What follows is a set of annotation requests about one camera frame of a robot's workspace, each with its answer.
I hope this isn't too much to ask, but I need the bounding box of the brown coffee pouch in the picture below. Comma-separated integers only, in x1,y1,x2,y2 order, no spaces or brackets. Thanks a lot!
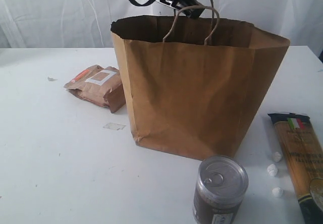
64,65,126,113

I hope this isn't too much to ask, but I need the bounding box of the brown can silver lid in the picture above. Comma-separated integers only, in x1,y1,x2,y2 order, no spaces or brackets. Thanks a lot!
193,155,249,223

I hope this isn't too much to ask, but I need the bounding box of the spaghetti packet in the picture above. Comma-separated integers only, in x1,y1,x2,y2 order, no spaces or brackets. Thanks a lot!
268,113,322,223

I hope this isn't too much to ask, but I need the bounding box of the brown paper bag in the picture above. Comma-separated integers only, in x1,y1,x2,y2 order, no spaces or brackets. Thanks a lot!
111,7,290,160

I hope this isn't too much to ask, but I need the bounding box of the clear tape piece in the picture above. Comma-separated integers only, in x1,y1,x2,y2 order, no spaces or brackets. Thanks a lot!
103,123,126,131

